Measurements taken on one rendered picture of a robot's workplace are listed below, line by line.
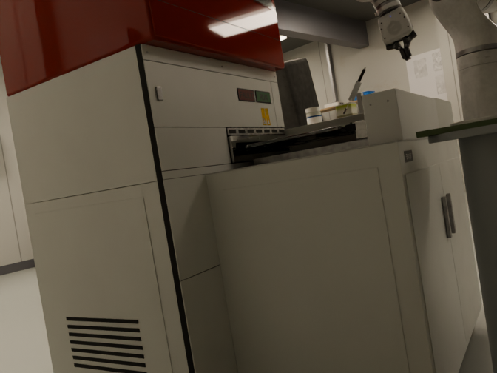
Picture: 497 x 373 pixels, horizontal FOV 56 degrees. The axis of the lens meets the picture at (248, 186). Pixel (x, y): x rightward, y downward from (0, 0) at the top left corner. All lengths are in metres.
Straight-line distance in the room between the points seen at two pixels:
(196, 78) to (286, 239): 0.61
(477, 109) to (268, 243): 0.69
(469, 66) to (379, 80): 7.34
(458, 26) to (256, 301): 0.98
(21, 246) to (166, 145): 6.11
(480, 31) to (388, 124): 0.33
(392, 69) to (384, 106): 7.31
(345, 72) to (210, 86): 7.49
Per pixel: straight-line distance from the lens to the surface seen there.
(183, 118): 1.51
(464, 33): 1.43
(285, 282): 1.45
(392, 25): 1.76
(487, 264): 1.43
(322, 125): 2.00
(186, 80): 1.57
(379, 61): 8.76
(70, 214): 1.72
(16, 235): 7.42
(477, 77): 1.41
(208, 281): 1.52
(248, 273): 1.51
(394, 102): 1.33
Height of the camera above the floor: 0.79
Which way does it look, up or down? 1 degrees down
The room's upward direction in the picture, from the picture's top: 9 degrees counter-clockwise
